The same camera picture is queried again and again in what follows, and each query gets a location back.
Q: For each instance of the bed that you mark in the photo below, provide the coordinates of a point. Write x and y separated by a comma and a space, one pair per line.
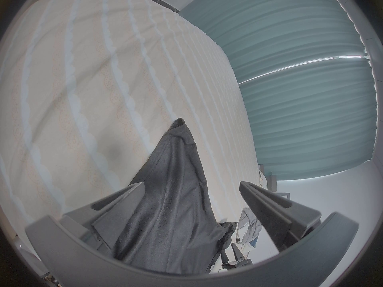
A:
104, 85

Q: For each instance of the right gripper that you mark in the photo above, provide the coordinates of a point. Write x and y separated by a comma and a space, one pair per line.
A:
239, 264

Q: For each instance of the black T-shirt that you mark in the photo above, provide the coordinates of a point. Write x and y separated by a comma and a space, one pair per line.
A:
173, 208

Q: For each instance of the grey bedside table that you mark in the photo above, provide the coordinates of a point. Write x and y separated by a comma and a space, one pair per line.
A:
273, 182

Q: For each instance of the white printed pillow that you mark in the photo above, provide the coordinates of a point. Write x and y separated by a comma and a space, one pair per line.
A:
262, 178

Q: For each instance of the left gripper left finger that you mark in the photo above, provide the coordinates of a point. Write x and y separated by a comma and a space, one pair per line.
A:
113, 208

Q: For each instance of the pile of clothes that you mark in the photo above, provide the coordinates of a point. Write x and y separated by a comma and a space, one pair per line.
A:
248, 226

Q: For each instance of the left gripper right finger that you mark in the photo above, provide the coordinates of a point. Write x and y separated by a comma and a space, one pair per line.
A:
266, 211

